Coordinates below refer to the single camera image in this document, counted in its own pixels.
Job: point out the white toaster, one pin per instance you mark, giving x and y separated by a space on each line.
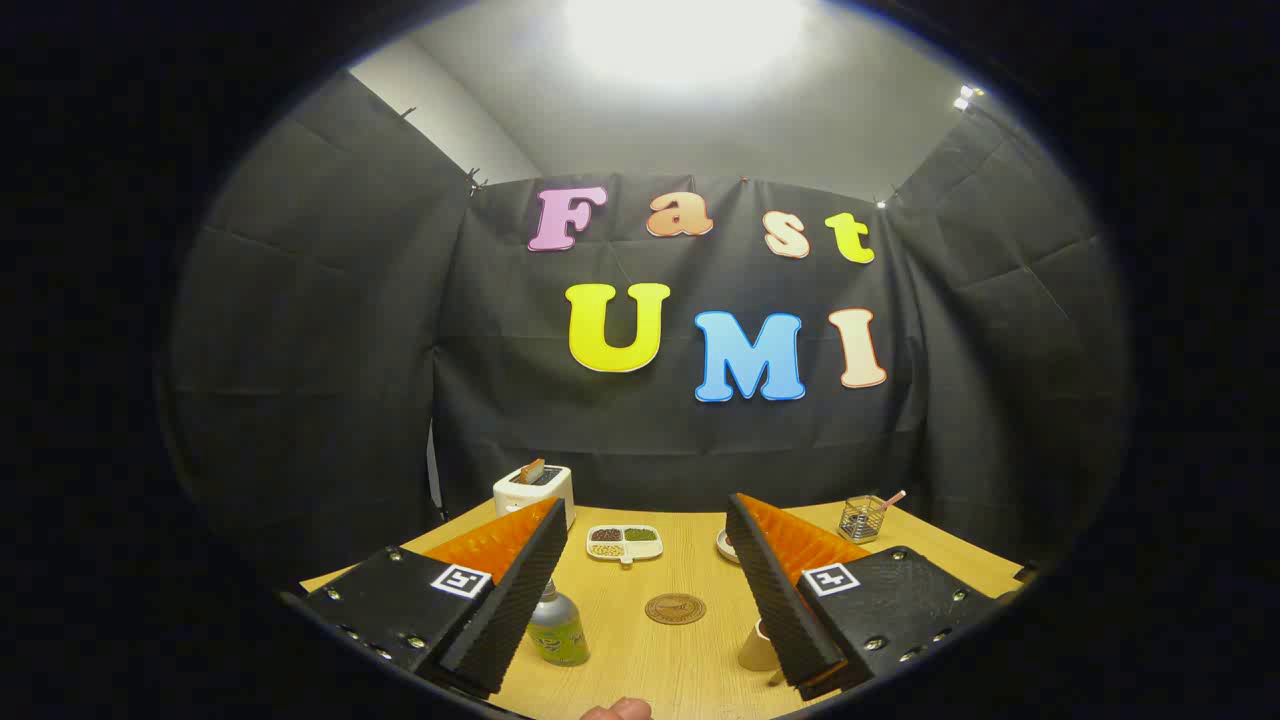
530 495

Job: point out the pink stick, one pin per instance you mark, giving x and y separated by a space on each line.
890 499

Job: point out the wooden table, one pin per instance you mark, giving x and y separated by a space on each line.
650 665

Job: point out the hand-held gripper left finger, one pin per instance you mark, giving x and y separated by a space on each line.
515 600

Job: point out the small ceiling spotlight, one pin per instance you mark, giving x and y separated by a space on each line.
966 97

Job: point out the white divided snack dish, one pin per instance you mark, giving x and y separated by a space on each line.
624 543

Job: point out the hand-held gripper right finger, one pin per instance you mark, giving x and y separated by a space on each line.
785 600

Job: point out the silver green juice bottle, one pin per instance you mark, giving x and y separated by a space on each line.
558 630

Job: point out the round brown coaster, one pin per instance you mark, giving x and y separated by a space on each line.
675 609

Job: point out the white round plate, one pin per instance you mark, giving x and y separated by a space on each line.
725 546

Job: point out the toast slice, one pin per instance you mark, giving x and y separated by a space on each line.
532 470

